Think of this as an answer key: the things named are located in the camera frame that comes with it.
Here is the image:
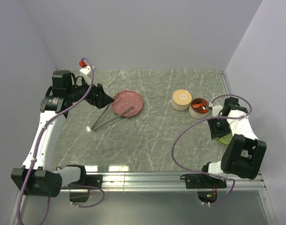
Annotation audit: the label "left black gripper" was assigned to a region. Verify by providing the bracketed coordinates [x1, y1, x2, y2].
[67, 75, 114, 108]

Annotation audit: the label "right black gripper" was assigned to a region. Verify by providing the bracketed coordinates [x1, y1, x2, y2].
[207, 114, 231, 139]

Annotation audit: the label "green round lid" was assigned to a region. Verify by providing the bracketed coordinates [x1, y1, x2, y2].
[217, 134, 233, 146]

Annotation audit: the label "beige steel container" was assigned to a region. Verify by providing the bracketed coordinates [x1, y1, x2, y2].
[171, 98, 192, 111]
[189, 98, 210, 120]

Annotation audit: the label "metal tongs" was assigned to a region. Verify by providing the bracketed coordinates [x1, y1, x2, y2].
[91, 100, 134, 131]

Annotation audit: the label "red shrimp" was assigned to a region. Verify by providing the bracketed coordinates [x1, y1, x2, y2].
[191, 103, 205, 109]

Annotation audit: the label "beige round lid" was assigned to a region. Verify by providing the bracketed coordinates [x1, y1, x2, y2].
[172, 89, 192, 106]

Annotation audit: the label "red sausage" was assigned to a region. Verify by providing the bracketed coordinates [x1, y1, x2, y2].
[196, 107, 209, 114]

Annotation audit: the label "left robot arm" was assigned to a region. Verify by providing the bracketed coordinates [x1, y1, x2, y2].
[11, 66, 114, 197]

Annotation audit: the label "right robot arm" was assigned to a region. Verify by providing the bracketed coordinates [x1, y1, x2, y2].
[199, 95, 267, 188]

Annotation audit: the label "pink polka dot plate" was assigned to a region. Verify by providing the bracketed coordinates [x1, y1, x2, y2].
[111, 90, 144, 117]

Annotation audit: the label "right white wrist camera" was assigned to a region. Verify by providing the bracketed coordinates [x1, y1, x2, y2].
[209, 103, 223, 117]

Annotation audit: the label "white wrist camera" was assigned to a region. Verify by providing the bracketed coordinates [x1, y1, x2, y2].
[209, 103, 223, 117]
[79, 65, 92, 83]

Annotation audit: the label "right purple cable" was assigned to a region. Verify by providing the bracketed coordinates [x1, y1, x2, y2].
[172, 94, 253, 205]

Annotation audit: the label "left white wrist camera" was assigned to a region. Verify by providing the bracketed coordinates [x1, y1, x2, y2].
[79, 65, 92, 83]

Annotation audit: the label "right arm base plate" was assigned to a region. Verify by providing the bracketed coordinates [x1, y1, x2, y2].
[180, 174, 227, 189]

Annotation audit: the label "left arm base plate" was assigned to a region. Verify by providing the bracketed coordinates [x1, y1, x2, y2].
[62, 174, 103, 189]

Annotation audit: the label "aluminium rail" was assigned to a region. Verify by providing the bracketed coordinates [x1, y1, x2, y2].
[19, 172, 267, 192]

